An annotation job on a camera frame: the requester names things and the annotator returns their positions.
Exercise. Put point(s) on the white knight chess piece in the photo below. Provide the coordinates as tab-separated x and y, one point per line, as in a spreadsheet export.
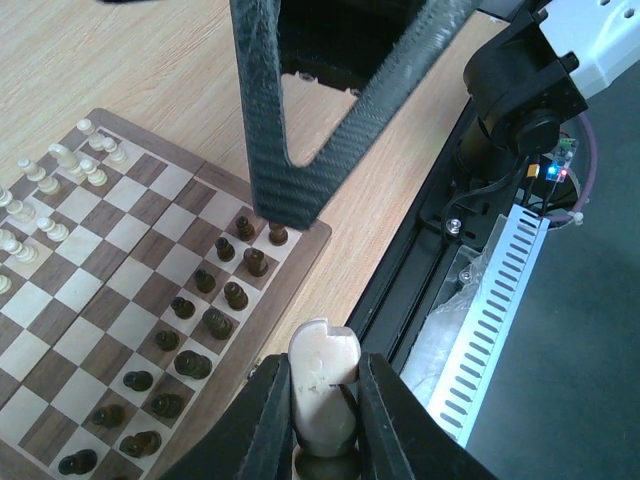
323	360

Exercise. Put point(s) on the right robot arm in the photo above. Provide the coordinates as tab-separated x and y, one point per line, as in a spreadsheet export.
542	68

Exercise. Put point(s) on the black aluminium frame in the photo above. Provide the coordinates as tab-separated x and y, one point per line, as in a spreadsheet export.
402	291

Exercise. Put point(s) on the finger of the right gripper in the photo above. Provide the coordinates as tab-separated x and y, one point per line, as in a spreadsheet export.
320	81

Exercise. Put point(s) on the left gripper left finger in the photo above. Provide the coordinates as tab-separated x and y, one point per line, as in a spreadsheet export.
253	439

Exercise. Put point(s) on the dark pieces front row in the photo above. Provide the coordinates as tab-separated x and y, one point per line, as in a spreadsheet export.
202	301

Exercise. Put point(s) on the white rook chess piece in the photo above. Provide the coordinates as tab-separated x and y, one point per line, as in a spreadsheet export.
94	138

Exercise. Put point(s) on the dark pieces row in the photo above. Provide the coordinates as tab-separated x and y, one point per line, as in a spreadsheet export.
88	399
202	301

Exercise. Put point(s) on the white pawn board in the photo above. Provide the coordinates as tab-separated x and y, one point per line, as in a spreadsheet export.
54	231

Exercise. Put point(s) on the dark pieces back row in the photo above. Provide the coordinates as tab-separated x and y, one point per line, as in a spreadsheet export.
88	399

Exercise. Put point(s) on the grey slotted cable duct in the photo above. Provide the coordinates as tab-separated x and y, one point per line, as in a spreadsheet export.
504	272

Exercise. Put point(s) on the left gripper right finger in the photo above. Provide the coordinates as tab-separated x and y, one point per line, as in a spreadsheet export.
397	438

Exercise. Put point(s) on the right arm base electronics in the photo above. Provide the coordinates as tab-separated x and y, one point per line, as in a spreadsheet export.
544	182

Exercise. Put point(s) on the wooden chess board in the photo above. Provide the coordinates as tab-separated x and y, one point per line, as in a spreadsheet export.
48	295

